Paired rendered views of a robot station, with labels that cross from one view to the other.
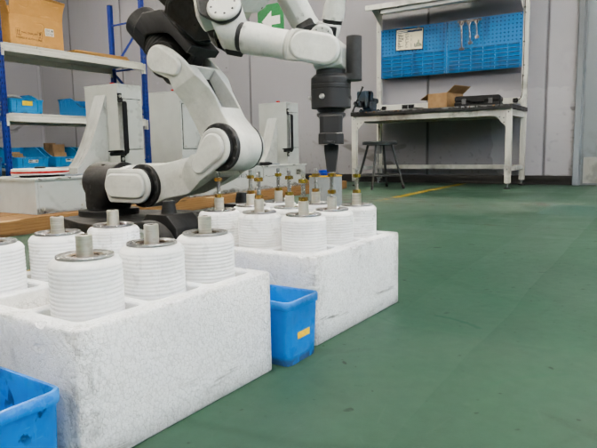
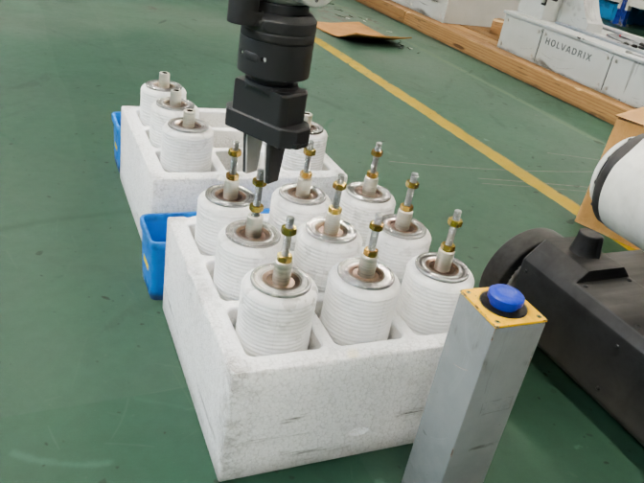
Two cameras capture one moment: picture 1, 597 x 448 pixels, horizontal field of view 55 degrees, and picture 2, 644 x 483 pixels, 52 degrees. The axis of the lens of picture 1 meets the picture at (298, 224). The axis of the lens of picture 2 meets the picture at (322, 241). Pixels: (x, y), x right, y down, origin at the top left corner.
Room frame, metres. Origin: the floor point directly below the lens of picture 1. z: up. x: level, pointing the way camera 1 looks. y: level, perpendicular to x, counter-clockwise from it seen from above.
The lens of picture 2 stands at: (1.77, -0.73, 0.69)
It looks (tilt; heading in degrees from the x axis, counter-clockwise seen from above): 28 degrees down; 119
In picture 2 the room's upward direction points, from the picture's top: 10 degrees clockwise
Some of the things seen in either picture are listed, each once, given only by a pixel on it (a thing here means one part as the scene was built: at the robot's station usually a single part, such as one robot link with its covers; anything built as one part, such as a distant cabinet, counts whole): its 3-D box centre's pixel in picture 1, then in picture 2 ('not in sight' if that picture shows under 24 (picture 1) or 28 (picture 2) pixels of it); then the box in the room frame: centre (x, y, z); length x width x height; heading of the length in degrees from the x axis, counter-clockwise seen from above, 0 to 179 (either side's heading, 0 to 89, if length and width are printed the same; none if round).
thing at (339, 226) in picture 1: (332, 249); (245, 289); (1.30, -0.08, 0.16); 0.10 x 0.10 x 0.18
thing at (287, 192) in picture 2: (258, 212); (302, 195); (1.27, 0.09, 0.25); 0.08 x 0.08 x 0.01
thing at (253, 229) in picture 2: (331, 204); (254, 225); (1.30, -0.08, 0.26); 0.02 x 0.02 x 0.03
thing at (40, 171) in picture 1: (40, 172); not in sight; (3.23, 1.44, 0.29); 0.30 x 0.30 x 0.06
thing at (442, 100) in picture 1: (445, 99); not in sight; (5.92, -1.51, 0.87); 0.40 x 0.30 x 0.23; 44
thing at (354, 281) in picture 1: (290, 273); (313, 321); (1.37, 0.02, 0.09); 0.39 x 0.39 x 0.18; 56
